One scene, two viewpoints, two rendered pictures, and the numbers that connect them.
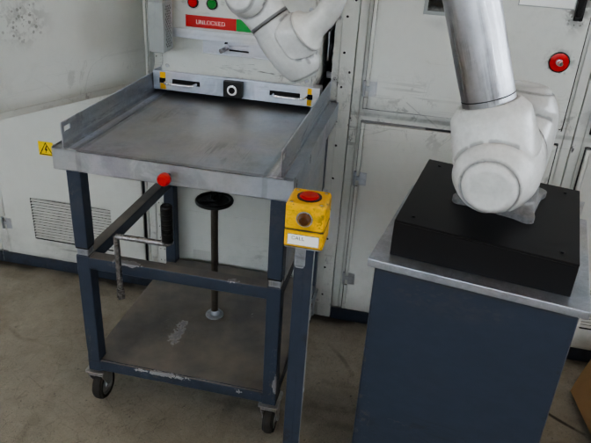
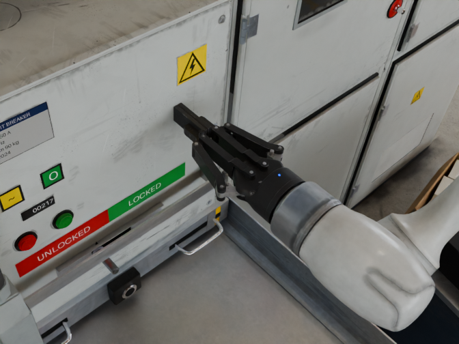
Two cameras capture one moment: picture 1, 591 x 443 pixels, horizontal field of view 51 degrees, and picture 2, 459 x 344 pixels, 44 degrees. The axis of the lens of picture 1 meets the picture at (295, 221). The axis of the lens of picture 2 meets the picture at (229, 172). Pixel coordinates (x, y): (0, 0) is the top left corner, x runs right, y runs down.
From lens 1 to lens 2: 1.65 m
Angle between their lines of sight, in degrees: 49
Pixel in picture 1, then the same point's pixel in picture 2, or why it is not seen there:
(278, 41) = not seen: hidden behind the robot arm
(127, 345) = not seen: outside the picture
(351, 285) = not seen: hidden behind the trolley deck
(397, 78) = (263, 111)
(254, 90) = (149, 261)
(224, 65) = (97, 269)
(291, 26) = (429, 265)
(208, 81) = (81, 305)
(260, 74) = (151, 239)
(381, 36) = (248, 80)
